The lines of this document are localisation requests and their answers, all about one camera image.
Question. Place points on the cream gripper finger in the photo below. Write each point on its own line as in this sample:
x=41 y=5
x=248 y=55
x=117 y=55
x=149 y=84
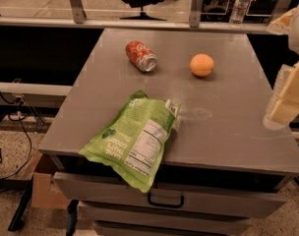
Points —
x=282 y=24
x=283 y=105

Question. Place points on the red coke can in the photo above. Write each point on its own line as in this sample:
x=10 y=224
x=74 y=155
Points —
x=141 y=56

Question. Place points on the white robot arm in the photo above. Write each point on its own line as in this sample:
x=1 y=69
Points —
x=293 y=37

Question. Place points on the clear plastic water bottle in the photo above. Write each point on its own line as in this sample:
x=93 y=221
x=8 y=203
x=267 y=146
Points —
x=239 y=11

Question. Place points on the orange fruit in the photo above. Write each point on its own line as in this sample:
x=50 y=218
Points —
x=201 y=65

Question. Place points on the grey drawer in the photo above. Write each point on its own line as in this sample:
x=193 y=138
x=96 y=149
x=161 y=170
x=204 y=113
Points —
x=103 y=228
x=109 y=190
x=163 y=218

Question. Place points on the green snack bag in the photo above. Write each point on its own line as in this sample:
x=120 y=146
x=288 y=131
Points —
x=132 y=144

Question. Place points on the grey top drawer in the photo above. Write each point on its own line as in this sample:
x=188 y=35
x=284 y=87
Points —
x=109 y=190

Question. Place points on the cardboard box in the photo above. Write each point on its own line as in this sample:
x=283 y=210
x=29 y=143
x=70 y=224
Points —
x=45 y=193

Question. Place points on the black drawer handle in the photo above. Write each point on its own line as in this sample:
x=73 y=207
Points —
x=165 y=202

